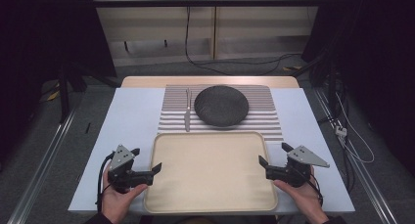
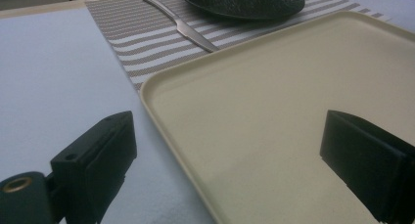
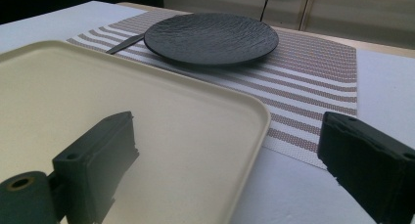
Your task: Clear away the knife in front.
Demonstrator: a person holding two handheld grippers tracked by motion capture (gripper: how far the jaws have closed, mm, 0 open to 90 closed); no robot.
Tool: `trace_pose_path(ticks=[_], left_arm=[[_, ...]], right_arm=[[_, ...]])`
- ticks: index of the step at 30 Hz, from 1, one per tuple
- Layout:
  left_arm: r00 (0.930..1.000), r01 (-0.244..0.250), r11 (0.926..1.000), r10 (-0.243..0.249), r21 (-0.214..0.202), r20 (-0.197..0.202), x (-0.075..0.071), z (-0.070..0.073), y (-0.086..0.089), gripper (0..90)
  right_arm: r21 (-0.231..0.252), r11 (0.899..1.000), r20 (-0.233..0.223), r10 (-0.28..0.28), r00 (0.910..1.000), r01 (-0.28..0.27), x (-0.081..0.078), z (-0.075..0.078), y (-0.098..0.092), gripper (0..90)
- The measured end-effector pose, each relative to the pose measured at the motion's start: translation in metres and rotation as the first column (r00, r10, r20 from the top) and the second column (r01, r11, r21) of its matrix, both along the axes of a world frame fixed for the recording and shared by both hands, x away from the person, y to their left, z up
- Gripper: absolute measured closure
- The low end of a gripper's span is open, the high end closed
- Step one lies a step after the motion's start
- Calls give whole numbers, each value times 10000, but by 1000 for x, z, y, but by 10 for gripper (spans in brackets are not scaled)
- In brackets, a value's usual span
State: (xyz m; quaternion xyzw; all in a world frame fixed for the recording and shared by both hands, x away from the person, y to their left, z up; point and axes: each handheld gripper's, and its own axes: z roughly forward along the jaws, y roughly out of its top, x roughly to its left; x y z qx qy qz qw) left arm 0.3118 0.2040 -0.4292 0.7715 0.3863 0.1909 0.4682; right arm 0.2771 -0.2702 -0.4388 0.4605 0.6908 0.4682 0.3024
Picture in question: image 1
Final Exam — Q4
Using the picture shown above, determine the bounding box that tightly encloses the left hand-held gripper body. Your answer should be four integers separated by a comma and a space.
107, 144, 155, 195

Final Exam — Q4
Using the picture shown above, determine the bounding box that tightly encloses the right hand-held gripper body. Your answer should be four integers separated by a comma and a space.
265, 145, 331, 189

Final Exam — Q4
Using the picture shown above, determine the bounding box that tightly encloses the person's right hand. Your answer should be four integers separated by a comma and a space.
273, 166, 329, 224

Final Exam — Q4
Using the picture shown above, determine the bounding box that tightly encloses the person's left hand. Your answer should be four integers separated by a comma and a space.
101, 166, 149, 224

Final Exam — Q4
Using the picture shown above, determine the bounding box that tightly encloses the white table board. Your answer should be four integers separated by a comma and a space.
68, 87, 356, 216

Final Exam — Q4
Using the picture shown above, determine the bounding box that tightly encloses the striped placemat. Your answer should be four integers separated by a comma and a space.
157, 83, 285, 143

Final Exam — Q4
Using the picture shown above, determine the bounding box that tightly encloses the beige rectangular tray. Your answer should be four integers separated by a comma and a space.
143, 131, 279, 214

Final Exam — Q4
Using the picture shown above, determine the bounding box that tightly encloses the silver table knife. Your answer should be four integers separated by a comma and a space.
184, 87, 193, 133

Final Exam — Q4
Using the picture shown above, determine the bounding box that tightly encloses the wooden table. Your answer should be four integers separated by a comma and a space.
120, 75, 300, 89

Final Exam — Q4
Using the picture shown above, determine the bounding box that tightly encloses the dark grey round plate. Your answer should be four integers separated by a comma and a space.
194, 84, 250, 127

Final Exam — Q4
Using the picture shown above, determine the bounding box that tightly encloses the black metal stand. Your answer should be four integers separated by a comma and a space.
57, 65, 89, 124

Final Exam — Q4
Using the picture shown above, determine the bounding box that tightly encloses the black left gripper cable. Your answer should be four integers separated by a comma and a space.
95, 152, 115, 214

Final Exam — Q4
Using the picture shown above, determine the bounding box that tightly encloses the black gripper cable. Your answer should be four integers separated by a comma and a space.
95, 152, 115, 214
307, 172, 325, 208

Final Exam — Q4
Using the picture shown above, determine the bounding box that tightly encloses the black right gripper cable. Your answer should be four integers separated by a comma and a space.
307, 172, 325, 208

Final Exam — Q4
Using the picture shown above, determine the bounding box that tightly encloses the aluminium floor rail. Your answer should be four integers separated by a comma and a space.
312, 86, 399, 224
7, 108, 80, 224

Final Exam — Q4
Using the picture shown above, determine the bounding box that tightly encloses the white cable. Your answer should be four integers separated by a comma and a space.
334, 92, 376, 164

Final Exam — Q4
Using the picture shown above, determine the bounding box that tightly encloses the beige wall cabinet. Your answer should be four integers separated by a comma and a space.
89, 0, 325, 67

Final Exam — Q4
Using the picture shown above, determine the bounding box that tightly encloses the long black floor cable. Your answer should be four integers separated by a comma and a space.
184, 5, 302, 77

